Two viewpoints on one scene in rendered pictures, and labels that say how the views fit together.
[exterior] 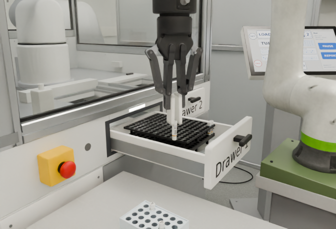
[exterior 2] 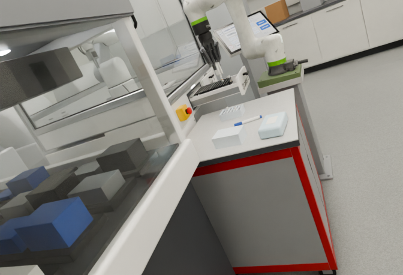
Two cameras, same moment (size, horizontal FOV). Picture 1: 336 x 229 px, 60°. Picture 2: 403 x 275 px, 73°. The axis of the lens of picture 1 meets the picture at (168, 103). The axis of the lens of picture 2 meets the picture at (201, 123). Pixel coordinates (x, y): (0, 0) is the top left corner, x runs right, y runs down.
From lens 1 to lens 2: 0.94 m
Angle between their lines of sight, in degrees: 9
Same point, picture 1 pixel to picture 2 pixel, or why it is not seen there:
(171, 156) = (222, 92)
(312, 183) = (280, 78)
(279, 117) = (255, 72)
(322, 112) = (270, 49)
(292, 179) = (271, 81)
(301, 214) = not seen: hidden behind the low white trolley
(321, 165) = (280, 71)
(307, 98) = (262, 46)
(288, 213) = not seen: hidden behind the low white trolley
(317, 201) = (285, 84)
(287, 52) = (246, 31)
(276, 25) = (236, 22)
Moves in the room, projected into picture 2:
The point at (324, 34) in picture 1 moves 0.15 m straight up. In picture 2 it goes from (256, 17) to (251, 0)
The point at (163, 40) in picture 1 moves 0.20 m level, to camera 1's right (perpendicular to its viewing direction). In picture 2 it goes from (204, 43) to (237, 29)
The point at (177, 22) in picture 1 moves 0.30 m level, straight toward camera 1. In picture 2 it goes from (207, 35) to (226, 28)
